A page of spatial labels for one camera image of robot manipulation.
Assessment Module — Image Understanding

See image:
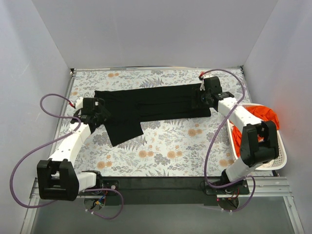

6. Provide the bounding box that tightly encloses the black t shirt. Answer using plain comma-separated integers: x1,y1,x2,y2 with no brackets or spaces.
95,84,211,146

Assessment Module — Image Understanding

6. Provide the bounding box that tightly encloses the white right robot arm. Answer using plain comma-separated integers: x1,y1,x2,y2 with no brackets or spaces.
195,77,279,194

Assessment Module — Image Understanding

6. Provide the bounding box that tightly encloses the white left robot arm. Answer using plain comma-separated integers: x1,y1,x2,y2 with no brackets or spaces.
37,97,111,201

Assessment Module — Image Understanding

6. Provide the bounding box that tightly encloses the floral patterned table mat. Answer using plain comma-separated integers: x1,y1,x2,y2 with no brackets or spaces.
69,69,234,176

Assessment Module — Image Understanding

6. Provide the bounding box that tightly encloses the orange t shirt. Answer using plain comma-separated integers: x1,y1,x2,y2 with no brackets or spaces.
230,104,280,157

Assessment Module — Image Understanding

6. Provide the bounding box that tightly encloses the white laundry basket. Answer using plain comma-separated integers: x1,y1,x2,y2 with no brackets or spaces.
227,103,287,171

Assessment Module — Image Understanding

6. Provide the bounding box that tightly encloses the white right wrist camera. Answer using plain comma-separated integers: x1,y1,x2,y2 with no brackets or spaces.
199,77,205,91

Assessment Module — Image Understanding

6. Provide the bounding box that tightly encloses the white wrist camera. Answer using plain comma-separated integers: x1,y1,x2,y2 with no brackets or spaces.
73,97,84,110
199,77,205,91

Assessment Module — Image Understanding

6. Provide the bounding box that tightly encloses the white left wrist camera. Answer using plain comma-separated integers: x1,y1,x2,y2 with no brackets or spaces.
73,97,84,110

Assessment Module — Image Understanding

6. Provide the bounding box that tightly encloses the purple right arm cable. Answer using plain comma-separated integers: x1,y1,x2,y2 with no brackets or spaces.
199,69,256,213

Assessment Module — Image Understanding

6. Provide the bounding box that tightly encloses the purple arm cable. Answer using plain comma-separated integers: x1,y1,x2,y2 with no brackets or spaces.
199,69,256,213
9,94,124,220

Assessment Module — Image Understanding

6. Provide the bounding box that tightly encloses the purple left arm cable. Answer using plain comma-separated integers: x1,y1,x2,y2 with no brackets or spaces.
9,94,124,220

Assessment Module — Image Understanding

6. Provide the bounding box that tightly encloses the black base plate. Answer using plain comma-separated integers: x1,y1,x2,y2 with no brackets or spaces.
73,171,250,207

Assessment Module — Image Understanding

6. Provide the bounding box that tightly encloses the aluminium frame rail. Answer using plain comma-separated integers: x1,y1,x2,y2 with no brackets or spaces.
216,176,293,198

